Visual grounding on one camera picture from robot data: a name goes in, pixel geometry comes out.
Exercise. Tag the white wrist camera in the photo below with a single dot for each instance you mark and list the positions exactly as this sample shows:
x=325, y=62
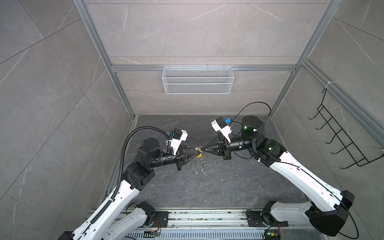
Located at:
x=222, y=125
x=176, y=137

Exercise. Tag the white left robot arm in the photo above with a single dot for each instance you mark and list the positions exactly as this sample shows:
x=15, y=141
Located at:
x=101, y=225

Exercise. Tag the white wire mesh basket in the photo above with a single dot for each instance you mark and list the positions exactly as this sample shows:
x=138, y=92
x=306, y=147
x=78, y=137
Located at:
x=197, y=80

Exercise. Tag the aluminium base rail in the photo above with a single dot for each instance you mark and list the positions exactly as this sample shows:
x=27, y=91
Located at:
x=198, y=224

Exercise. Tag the black wire hook rack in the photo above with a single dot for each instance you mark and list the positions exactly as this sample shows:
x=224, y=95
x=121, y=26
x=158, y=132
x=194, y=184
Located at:
x=348, y=145

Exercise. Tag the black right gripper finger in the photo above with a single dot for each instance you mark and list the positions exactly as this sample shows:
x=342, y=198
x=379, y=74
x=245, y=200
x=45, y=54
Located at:
x=214, y=151
x=212, y=144

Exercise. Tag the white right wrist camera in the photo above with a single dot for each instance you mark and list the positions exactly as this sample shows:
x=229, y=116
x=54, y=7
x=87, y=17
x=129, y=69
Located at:
x=222, y=125

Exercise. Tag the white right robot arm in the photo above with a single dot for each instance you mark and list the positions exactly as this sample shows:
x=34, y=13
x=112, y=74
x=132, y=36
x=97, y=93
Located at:
x=327, y=209

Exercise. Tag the aluminium frame profiles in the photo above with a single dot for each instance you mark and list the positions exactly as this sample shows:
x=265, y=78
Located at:
x=317, y=67

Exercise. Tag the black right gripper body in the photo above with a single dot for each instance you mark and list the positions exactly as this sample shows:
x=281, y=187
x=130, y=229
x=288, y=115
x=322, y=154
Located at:
x=227, y=154

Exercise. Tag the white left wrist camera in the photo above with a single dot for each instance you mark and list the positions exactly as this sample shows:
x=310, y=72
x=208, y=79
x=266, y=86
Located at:
x=176, y=137

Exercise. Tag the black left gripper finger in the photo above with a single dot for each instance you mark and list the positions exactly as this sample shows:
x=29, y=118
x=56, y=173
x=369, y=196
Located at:
x=190, y=156
x=190, y=148

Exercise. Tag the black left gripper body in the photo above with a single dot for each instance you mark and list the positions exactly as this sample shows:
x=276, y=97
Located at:
x=178, y=159

